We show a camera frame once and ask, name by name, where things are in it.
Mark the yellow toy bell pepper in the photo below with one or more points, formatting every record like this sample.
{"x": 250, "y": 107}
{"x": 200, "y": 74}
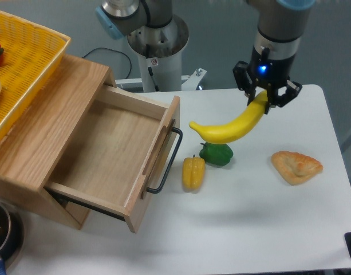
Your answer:
{"x": 193, "y": 171}

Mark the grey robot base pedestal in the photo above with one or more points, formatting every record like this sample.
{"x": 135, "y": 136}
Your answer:
{"x": 159, "y": 54}

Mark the toy bread pastry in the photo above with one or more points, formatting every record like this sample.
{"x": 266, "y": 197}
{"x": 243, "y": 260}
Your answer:
{"x": 295, "y": 168}

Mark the dark metal pot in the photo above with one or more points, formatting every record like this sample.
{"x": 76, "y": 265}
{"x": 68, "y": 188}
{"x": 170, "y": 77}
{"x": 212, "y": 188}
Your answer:
{"x": 12, "y": 234}

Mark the yellow toy banana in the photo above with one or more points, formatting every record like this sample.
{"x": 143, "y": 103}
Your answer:
{"x": 236, "y": 129}

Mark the open wooden top drawer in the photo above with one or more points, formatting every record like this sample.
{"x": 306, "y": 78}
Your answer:
{"x": 122, "y": 146}

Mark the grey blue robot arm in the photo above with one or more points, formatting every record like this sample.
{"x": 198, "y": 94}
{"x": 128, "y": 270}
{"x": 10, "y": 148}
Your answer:
{"x": 273, "y": 28}

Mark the green toy bell pepper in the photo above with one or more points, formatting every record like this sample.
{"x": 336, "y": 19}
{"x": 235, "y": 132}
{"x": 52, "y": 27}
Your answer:
{"x": 216, "y": 154}

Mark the black drawer handle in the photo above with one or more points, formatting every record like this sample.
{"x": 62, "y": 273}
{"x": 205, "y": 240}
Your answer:
{"x": 170, "y": 163}

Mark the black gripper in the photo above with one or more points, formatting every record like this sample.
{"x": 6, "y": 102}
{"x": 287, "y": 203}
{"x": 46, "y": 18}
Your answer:
{"x": 268, "y": 74}

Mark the wooden drawer cabinet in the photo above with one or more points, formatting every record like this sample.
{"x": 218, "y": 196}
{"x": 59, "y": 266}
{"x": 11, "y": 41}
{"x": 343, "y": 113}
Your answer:
{"x": 34, "y": 145}

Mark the yellow plastic basket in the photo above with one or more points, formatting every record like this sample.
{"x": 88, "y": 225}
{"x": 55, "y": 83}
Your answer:
{"x": 31, "y": 54}

